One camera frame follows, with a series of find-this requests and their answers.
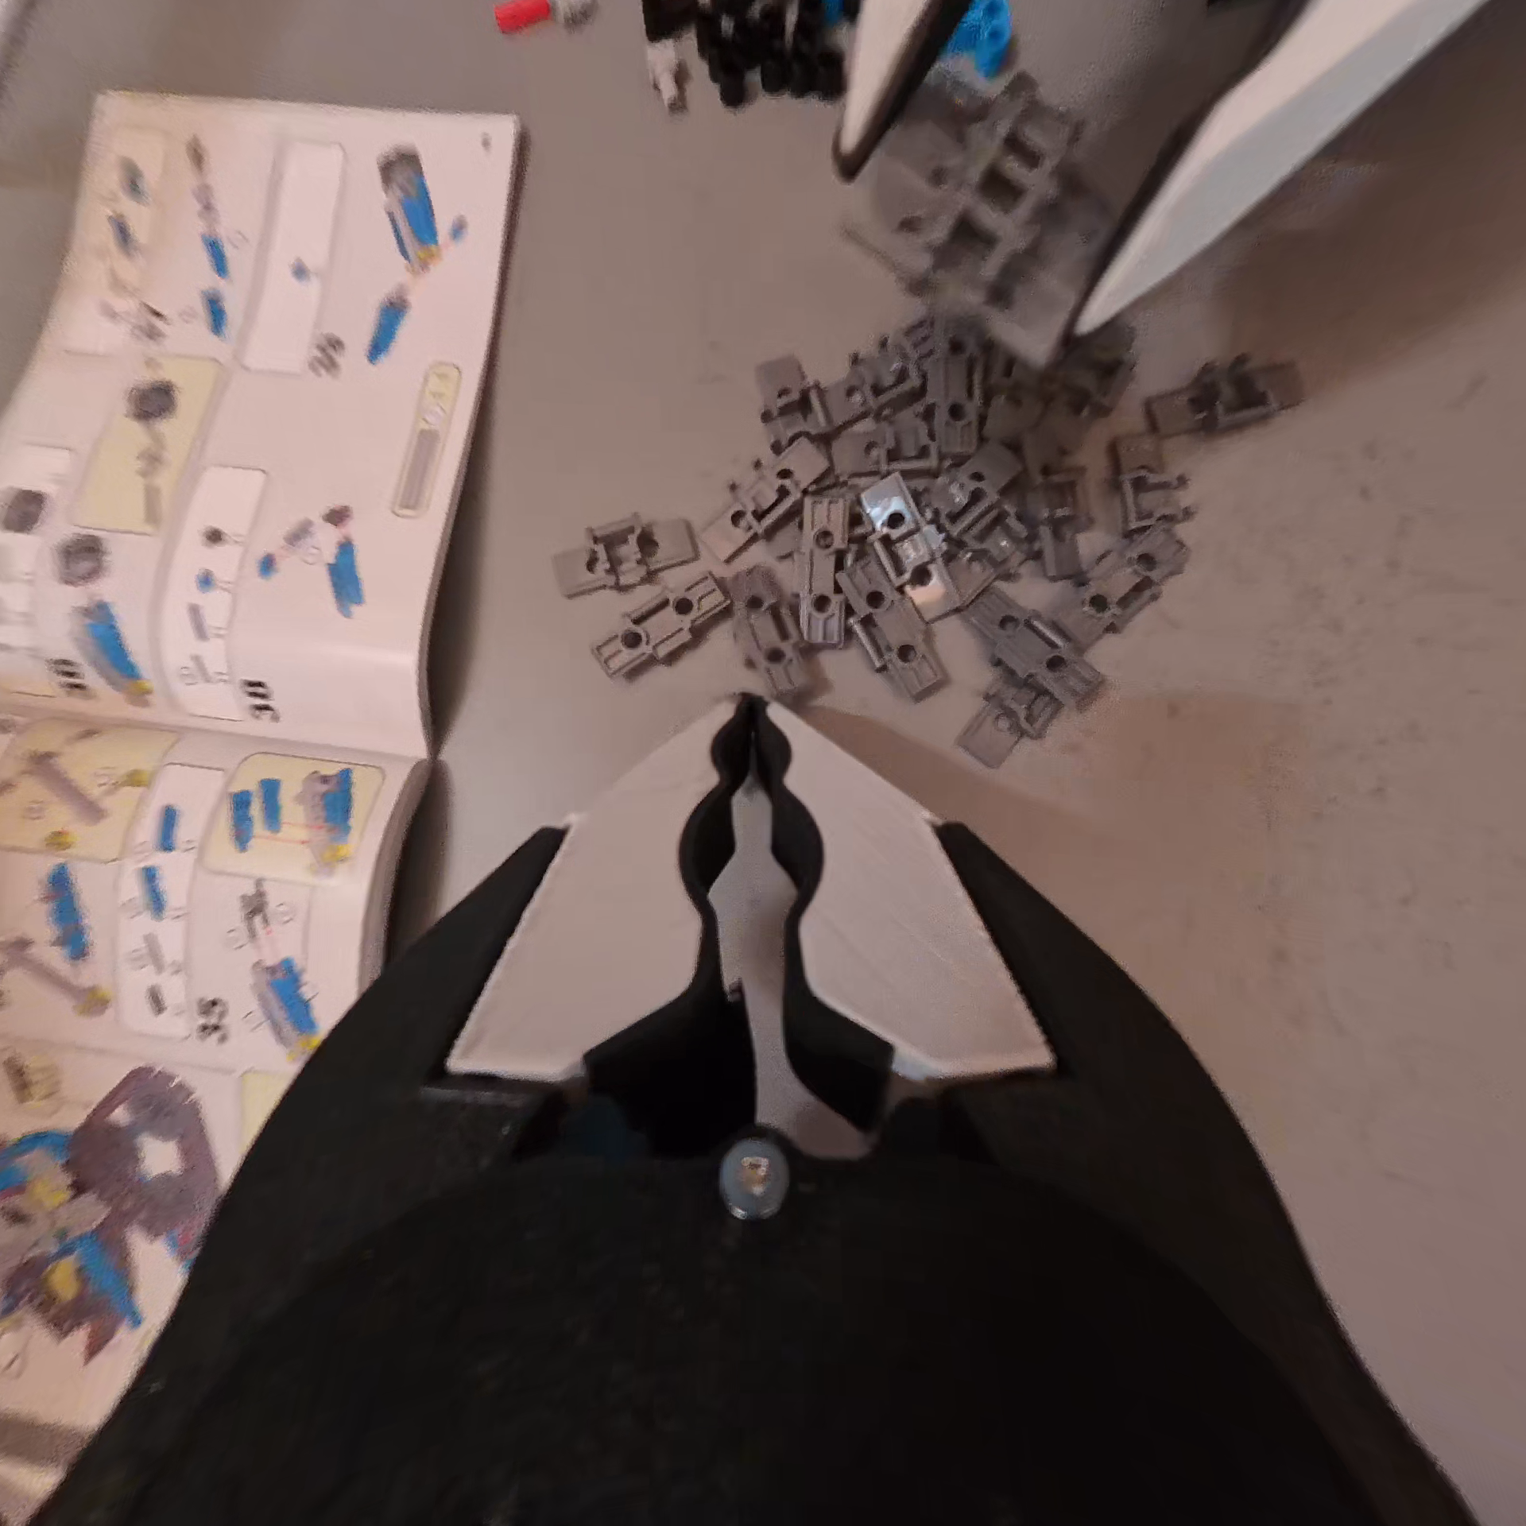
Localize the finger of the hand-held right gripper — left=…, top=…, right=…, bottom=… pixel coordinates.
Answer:
left=1067, top=0, right=1501, bottom=341
left=833, top=0, right=976, bottom=183

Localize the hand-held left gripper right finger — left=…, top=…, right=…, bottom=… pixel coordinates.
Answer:
left=751, top=699, right=1056, bottom=1084

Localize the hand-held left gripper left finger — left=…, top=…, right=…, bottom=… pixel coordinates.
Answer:
left=446, top=697, right=756, bottom=1086

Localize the assembled grey track chain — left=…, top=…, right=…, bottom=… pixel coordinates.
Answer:
left=849, top=70, right=1116, bottom=365

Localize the pile of grey track links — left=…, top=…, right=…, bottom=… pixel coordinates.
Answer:
left=551, top=312, right=1305, bottom=766

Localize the grey desk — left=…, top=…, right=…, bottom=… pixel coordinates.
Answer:
left=0, top=0, right=1526, bottom=1526

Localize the blue building block assembly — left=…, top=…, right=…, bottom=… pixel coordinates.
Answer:
left=936, top=0, right=1018, bottom=87

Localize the pile of black building parts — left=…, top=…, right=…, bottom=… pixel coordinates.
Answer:
left=640, top=0, right=863, bottom=110

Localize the instruction booklet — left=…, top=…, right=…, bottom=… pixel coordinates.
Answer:
left=0, top=88, right=527, bottom=1467

